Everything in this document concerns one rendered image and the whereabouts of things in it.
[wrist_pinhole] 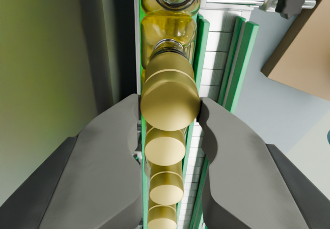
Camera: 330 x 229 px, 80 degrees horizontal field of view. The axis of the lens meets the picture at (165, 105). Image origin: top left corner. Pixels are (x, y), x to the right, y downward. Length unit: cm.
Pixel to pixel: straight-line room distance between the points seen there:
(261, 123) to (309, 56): 25
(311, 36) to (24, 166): 59
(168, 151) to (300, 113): 65
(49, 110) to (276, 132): 70
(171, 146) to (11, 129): 12
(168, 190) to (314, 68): 53
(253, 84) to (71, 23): 51
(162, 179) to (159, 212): 6
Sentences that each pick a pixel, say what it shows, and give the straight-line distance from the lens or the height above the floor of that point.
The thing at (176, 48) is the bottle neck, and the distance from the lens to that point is 16.
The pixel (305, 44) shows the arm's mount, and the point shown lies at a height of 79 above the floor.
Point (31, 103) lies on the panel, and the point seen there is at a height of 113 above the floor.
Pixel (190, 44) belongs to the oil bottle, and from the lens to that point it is 20.
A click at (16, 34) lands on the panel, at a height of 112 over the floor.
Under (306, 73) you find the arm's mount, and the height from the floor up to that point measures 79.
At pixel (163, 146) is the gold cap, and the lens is 16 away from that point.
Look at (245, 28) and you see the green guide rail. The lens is 37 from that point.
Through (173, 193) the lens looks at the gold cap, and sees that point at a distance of 21.
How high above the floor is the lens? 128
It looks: 57 degrees down
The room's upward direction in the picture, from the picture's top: 180 degrees clockwise
